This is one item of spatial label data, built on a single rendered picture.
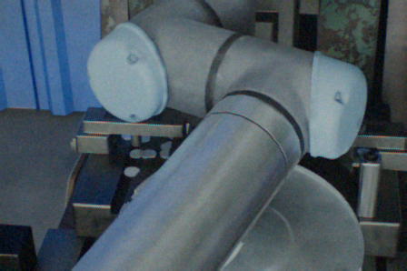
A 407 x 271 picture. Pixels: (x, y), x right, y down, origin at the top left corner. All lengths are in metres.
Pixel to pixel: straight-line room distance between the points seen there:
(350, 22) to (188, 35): 0.70
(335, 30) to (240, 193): 0.82
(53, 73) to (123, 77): 1.91
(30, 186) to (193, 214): 1.89
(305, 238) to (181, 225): 0.49
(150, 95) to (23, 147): 1.92
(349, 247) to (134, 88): 0.42
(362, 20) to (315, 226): 0.43
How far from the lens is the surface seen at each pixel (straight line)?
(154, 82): 0.68
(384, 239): 1.19
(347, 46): 1.39
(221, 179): 0.57
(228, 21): 0.76
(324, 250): 1.02
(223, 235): 0.56
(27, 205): 2.37
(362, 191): 1.15
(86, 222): 1.22
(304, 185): 1.09
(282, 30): 1.09
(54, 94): 2.64
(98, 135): 1.28
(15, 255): 1.14
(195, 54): 0.68
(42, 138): 2.62
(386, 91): 1.48
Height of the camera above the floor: 1.45
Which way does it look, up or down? 34 degrees down
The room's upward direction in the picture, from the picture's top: 1 degrees counter-clockwise
